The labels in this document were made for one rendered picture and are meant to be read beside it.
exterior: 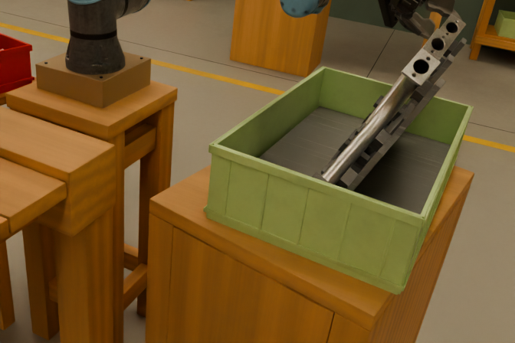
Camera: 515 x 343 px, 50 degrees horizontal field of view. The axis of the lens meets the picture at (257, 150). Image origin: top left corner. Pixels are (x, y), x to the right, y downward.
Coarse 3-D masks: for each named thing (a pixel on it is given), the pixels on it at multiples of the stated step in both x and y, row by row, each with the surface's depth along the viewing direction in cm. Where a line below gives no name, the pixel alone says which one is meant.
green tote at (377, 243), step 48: (288, 96) 133; (336, 96) 155; (240, 144) 115; (240, 192) 106; (288, 192) 100; (336, 192) 95; (432, 192) 98; (288, 240) 104; (336, 240) 100; (384, 240) 95; (384, 288) 99
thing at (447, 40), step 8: (440, 32) 106; (432, 40) 107; (440, 40) 107; (448, 40) 106; (424, 48) 106; (432, 48) 106; (440, 48) 108; (440, 56) 105; (400, 80) 117; (392, 88) 118; (384, 96) 118; (376, 112) 116; (368, 120) 115
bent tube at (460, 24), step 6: (450, 18) 120; (456, 18) 120; (444, 24) 120; (450, 24) 121; (456, 24) 120; (462, 24) 120; (444, 30) 119; (450, 30) 123; (456, 30) 121; (450, 36) 119; (456, 36) 119
